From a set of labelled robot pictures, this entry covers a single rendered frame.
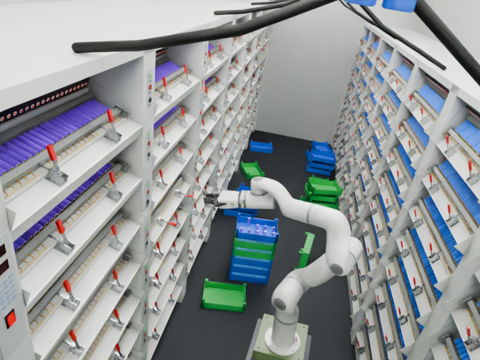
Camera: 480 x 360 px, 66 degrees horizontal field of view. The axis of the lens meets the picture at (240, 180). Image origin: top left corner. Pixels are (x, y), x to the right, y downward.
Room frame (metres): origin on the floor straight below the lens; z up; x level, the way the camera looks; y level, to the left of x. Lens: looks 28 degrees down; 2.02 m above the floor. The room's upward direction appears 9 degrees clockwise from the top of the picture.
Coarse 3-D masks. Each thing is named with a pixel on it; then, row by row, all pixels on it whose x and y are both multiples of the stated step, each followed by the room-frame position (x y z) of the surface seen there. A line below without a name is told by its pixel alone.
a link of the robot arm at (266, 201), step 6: (246, 192) 1.49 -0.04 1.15; (246, 198) 1.46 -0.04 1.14; (252, 198) 1.45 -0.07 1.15; (258, 198) 1.45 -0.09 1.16; (264, 198) 1.45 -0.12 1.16; (270, 198) 1.45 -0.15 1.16; (246, 204) 1.45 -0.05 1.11; (252, 204) 1.45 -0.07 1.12; (258, 204) 1.44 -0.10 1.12; (264, 204) 1.44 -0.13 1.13; (270, 204) 1.44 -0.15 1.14
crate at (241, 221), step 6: (240, 216) 2.32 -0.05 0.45; (240, 222) 2.32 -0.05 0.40; (246, 222) 2.32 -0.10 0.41; (252, 222) 2.32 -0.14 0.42; (258, 222) 2.33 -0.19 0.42; (264, 222) 2.33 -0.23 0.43; (270, 222) 2.33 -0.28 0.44; (276, 222) 2.31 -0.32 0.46; (240, 228) 2.24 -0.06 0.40; (246, 228) 2.26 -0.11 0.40; (252, 228) 2.27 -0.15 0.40; (270, 228) 2.30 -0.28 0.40; (276, 228) 2.26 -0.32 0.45; (240, 234) 2.13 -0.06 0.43; (246, 234) 2.13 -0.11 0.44; (252, 234) 2.13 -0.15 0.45; (258, 234) 2.13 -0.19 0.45; (270, 234) 2.22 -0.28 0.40; (276, 234) 2.13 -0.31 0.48; (258, 240) 2.13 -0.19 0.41; (264, 240) 2.13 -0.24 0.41; (270, 240) 2.13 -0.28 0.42; (276, 240) 2.13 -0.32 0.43
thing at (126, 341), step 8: (128, 328) 1.12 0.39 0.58; (136, 328) 1.13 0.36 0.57; (120, 336) 1.07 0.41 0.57; (128, 336) 1.08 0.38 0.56; (136, 336) 1.10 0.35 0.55; (120, 344) 1.03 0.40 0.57; (128, 344) 1.05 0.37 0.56; (112, 352) 0.98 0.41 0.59; (120, 352) 0.98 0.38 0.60; (128, 352) 1.02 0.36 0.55
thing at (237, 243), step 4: (236, 240) 2.13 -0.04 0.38; (236, 244) 2.13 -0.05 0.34; (240, 244) 2.13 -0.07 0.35; (244, 244) 2.13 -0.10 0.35; (248, 244) 2.13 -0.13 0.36; (252, 244) 2.13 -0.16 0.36; (256, 244) 2.13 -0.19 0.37; (260, 244) 2.13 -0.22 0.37; (264, 244) 2.13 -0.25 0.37; (248, 248) 2.13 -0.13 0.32; (252, 248) 2.13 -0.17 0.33; (256, 248) 2.13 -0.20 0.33; (260, 248) 2.13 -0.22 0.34; (264, 248) 2.13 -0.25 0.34; (268, 248) 2.13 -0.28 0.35; (272, 248) 2.13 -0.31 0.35
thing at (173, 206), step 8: (184, 176) 1.83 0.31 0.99; (192, 176) 1.83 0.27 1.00; (184, 184) 1.80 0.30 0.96; (184, 192) 1.73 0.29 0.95; (176, 200) 1.63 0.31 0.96; (168, 208) 1.54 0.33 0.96; (176, 208) 1.60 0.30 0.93; (160, 216) 1.45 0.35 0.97; (168, 216) 1.48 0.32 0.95; (152, 232) 1.33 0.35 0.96; (160, 232) 1.35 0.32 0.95; (152, 240) 1.29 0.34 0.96
